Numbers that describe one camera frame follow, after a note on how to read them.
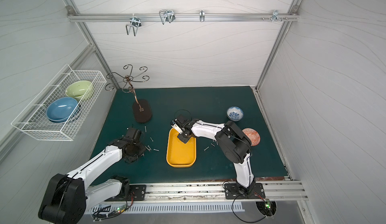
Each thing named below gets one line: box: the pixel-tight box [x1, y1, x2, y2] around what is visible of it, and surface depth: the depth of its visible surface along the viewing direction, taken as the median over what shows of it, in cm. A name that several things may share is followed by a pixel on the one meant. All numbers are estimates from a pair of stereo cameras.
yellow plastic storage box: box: [165, 127, 197, 168], surface depth 86 cm
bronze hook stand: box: [104, 64, 152, 124], surface depth 90 cm
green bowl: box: [65, 80, 94, 102], surface depth 73 cm
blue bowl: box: [46, 96, 78, 123], surface depth 64 cm
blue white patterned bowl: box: [226, 105, 244, 122], surface depth 104 cm
